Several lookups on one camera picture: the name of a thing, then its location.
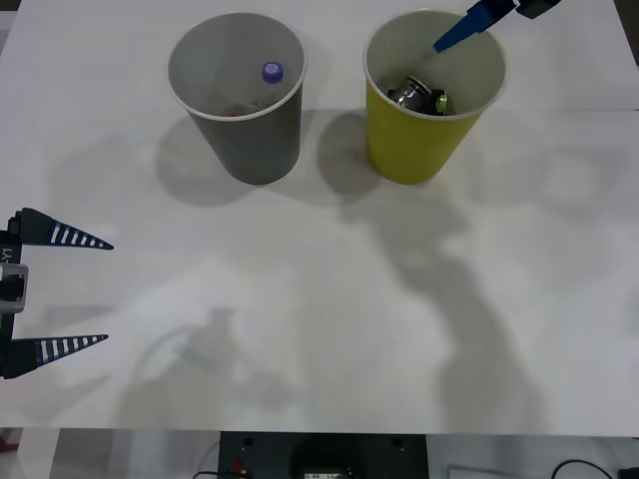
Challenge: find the black robot torso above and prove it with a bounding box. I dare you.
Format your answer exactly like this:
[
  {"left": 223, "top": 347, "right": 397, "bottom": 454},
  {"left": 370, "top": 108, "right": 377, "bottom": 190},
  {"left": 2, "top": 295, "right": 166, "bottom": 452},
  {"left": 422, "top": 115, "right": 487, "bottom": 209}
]
[{"left": 218, "top": 432, "right": 428, "bottom": 479}]

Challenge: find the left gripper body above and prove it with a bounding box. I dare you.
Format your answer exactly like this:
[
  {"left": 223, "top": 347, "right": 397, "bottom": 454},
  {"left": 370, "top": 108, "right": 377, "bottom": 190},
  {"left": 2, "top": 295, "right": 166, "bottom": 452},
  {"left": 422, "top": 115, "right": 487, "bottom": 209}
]
[{"left": 0, "top": 229, "right": 24, "bottom": 345}]

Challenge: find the grey plastic waste bin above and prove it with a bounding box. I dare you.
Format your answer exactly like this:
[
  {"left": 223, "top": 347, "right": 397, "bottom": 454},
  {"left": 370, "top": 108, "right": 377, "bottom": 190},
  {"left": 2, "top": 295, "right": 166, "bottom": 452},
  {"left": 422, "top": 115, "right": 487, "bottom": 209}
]
[{"left": 166, "top": 13, "right": 307, "bottom": 186}]

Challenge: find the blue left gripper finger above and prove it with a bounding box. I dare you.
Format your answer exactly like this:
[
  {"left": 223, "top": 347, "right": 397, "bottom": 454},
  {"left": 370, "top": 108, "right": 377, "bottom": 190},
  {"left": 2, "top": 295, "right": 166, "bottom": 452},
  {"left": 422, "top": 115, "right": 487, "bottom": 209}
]
[
  {"left": 0, "top": 333, "right": 110, "bottom": 380},
  {"left": 8, "top": 207, "right": 115, "bottom": 250}
]

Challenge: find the yellow-green plastic waste bin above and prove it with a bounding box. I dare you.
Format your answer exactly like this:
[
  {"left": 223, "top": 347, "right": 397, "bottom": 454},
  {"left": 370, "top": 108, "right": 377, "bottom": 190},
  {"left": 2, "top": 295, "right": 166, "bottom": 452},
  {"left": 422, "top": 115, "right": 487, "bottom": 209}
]
[{"left": 361, "top": 8, "right": 506, "bottom": 186}]

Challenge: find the silver drink can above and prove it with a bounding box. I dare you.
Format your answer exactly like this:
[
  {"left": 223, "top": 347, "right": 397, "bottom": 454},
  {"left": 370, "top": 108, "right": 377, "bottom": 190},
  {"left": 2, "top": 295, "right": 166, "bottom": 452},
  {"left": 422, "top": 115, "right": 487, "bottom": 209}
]
[{"left": 387, "top": 75, "right": 436, "bottom": 112}]

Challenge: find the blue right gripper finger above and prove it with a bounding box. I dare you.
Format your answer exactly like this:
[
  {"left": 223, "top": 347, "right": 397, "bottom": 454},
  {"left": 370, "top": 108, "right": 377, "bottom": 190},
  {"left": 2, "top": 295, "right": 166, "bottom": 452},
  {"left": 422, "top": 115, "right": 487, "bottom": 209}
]
[{"left": 431, "top": 0, "right": 561, "bottom": 55}]

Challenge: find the clear bottle with purple cap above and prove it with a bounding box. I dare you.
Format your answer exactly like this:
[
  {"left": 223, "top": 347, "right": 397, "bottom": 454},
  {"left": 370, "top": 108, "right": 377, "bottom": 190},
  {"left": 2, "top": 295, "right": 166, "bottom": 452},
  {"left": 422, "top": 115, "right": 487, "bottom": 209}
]
[{"left": 219, "top": 61, "right": 286, "bottom": 117}]

